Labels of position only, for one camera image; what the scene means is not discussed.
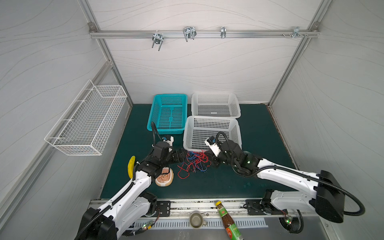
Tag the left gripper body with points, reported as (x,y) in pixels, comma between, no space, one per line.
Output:
(173,157)

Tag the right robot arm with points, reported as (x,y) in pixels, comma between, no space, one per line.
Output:
(320,193)

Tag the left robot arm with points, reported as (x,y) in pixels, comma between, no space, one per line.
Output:
(112,219)

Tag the clear jar green lid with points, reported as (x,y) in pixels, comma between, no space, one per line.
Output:
(247,154)

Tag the white basket near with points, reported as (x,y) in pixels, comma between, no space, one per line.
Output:
(200,128)

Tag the teal plastic basket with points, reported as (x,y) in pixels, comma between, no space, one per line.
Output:
(169,112)

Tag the yellow banana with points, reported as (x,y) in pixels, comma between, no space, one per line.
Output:
(130,166)

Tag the white basket far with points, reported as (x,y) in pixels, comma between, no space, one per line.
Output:
(224,105)

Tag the metal cup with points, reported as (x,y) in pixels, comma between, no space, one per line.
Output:
(197,220)

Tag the sauce bottle green label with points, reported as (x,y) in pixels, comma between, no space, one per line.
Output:
(228,222)

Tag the metal u-bolt hook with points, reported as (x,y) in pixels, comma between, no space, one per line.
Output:
(157,39)

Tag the small metal clip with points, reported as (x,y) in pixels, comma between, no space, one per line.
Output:
(223,32)

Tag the metal double hook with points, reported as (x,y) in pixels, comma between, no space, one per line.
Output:
(189,33)

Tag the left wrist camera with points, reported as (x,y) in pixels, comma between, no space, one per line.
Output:
(168,139)

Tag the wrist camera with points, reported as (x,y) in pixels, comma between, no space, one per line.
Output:
(212,144)
(168,139)

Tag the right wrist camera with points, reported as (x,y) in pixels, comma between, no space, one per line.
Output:
(212,144)

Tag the white wire wall basket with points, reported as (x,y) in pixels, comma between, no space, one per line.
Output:
(86,125)

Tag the metal bracket hook right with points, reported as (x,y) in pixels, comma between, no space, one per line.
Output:
(295,34)

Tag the metal cross rail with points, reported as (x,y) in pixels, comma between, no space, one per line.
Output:
(201,34)

